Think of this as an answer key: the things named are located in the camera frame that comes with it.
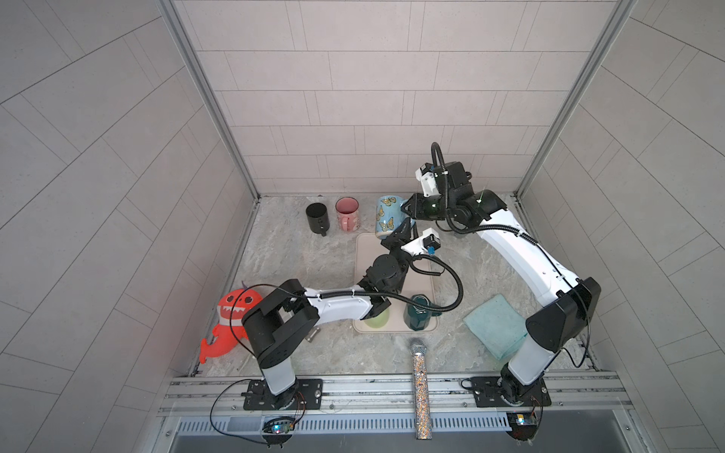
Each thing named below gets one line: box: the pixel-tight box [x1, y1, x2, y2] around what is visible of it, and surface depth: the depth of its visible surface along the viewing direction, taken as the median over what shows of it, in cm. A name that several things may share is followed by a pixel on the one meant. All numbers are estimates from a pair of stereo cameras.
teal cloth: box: [462, 293, 528, 361], surface depth 84 cm
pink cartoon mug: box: [335, 196, 360, 234], surface depth 101 cm
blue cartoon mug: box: [374, 194, 410, 240], surface depth 77 cm
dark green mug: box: [403, 294, 443, 332], surface depth 79 cm
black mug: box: [305, 201, 331, 237], surface depth 102 cm
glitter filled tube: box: [410, 336, 433, 441], surface depth 71 cm
